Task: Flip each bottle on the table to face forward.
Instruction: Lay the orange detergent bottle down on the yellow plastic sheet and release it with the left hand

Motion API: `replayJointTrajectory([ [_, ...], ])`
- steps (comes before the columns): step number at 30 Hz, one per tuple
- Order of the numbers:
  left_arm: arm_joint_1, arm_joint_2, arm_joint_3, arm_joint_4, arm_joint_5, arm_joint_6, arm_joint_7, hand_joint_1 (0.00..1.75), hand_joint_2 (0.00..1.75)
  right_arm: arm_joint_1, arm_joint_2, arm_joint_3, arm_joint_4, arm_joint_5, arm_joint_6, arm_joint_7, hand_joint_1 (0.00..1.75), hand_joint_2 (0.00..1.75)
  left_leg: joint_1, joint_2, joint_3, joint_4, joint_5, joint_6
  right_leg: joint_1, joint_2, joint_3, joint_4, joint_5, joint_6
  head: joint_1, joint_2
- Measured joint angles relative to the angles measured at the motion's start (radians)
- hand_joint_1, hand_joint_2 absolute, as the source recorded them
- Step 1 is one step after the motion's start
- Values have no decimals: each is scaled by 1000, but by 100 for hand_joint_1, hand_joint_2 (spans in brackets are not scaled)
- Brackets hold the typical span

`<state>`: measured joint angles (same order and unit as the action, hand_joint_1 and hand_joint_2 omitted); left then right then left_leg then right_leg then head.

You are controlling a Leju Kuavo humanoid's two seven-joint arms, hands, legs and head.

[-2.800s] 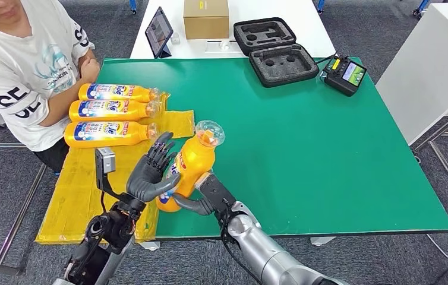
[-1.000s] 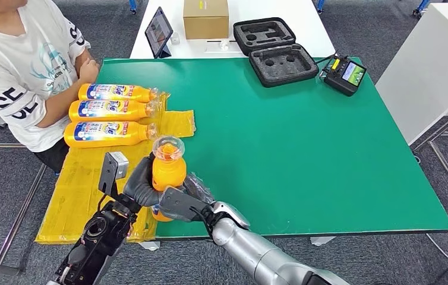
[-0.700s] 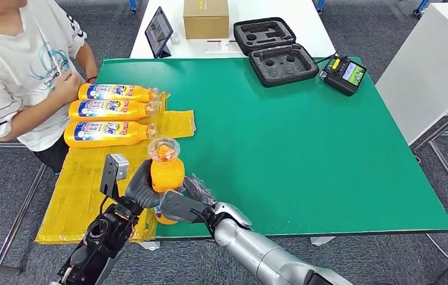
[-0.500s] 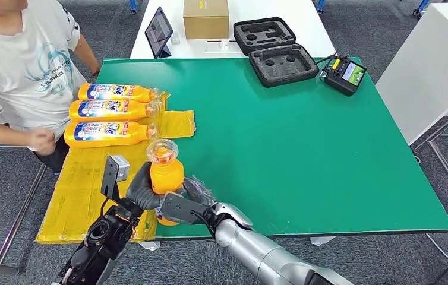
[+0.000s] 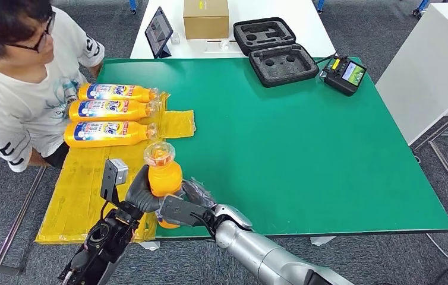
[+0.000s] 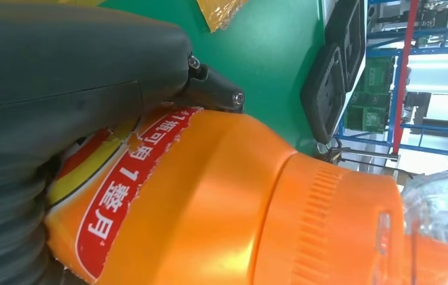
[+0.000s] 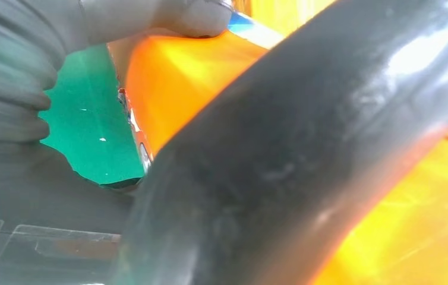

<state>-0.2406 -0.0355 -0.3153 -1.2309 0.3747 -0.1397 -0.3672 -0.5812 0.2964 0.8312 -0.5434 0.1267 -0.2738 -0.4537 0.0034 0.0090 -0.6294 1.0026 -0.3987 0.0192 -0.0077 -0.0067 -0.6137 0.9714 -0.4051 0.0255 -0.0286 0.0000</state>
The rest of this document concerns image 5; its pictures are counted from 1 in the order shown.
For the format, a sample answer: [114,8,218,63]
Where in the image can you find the white table with steel legs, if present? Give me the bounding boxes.
[376,4,448,146]

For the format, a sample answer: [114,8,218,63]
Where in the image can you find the black right camera bracket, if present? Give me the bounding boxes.
[159,194,214,228]

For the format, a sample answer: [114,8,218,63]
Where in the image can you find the black controller cable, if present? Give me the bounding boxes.
[313,53,338,66]

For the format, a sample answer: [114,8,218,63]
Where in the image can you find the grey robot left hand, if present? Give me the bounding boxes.
[124,165,166,214]

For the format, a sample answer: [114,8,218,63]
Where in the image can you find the black tablet on stand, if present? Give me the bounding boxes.
[144,7,174,59]

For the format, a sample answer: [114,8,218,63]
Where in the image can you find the black foam lined case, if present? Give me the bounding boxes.
[233,17,320,88]

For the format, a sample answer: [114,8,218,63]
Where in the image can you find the white table foot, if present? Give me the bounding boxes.
[310,236,337,247]
[139,240,161,252]

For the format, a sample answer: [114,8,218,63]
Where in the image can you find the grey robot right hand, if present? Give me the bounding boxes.
[181,179,217,209]

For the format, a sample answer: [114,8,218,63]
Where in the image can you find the black remote controller with screen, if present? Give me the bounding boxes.
[323,54,368,97]

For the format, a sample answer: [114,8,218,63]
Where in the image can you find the green table mat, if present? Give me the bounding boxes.
[94,58,448,240]

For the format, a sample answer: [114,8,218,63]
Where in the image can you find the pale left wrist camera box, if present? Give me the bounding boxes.
[108,158,130,186]

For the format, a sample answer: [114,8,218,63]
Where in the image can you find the person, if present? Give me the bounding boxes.
[0,0,106,174]

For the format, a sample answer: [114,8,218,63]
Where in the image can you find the brown cardboard box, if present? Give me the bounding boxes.
[182,0,230,40]

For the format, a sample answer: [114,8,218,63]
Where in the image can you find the white desk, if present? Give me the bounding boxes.
[130,0,337,60]

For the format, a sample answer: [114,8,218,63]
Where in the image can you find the orange detergent bottle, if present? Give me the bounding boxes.
[64,121,159,148]
[68,99,161,123]
[144,141,184,230]
[78,83,160,104]

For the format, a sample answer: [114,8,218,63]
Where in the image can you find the white flat packet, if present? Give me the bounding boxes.
[204,39,241,54]

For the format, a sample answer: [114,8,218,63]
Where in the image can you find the steel table frame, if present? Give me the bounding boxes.
[0,142,48,277]

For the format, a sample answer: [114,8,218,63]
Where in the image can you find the black eyeglasses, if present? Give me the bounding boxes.
[7,11,56,54]

